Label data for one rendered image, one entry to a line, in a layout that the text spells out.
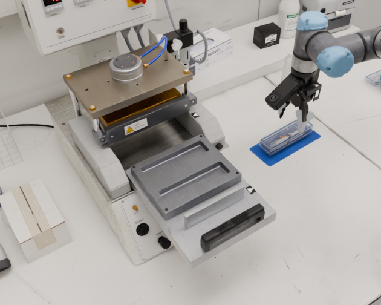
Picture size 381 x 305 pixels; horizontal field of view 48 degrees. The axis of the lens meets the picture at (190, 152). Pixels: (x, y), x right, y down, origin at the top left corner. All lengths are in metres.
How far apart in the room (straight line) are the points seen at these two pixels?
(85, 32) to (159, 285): 0.65
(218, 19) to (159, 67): 0.81
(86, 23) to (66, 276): 0.63
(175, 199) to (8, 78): 0.87
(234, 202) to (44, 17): 0.61
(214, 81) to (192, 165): 0.64
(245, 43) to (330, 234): 0.90
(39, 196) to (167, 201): 0.41
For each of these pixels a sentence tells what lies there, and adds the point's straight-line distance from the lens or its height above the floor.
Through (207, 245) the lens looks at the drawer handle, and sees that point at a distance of 0.86.
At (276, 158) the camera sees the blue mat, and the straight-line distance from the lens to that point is 1.37.
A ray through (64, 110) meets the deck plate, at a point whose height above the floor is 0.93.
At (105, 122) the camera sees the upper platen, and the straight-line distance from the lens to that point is 1.05.
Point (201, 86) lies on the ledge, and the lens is 1.57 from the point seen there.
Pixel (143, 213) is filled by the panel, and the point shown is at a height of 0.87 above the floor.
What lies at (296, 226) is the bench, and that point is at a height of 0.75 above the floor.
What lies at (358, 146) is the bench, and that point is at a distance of 1.48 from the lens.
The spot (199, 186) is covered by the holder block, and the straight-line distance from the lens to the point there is 0.97.
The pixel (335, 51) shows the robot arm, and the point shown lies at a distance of 1.10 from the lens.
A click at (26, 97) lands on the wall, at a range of 1.67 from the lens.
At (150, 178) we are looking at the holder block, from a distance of 1.00.
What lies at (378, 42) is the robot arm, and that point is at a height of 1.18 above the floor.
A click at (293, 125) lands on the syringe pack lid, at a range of 1.43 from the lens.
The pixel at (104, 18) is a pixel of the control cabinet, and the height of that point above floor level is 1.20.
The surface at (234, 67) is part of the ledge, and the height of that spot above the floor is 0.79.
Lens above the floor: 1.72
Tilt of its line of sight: 45 degrees down
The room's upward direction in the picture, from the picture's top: 2 degrees counter-clockwise
